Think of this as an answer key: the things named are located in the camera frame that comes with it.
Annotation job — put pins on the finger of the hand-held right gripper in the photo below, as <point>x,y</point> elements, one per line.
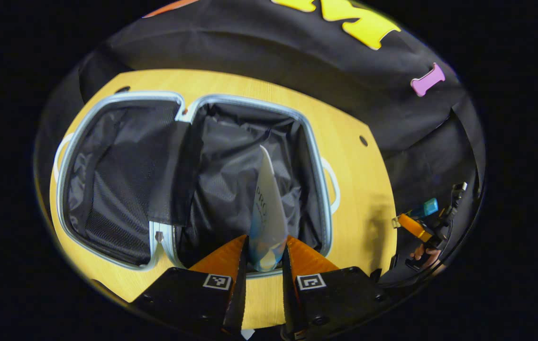
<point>411,225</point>

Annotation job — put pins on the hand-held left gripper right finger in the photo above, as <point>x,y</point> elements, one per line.
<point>288,298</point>

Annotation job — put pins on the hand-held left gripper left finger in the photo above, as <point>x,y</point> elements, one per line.
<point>239,293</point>

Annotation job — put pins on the teal bottle with blue cap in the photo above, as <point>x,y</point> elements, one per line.
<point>427,207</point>

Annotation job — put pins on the white skin care tube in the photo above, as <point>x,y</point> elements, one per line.
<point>266,208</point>

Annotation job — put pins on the light blue suitcase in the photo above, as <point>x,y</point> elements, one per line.
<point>122,189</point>

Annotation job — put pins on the black backdrop cloth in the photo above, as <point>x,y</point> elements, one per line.
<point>250,52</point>

